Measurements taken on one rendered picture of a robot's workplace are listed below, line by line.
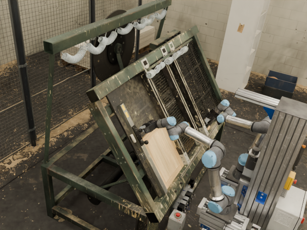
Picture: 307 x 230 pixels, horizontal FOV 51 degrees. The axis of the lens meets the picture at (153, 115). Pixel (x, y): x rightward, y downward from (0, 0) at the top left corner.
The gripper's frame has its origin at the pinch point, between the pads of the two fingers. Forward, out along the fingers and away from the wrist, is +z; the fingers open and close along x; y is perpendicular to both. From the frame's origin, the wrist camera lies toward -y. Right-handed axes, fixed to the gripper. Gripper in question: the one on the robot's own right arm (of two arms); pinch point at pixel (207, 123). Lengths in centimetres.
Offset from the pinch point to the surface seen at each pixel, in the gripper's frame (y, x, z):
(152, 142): 27, 56, 19
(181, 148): 1.3, 24.7, 27.6
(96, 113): 74, 102, -5
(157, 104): 49, 27, 4
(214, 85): 24, -112, 24
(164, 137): 22.5, 35.9, 22.1
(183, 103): 33.3, -14.3, 12.0
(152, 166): 11, 74, 24
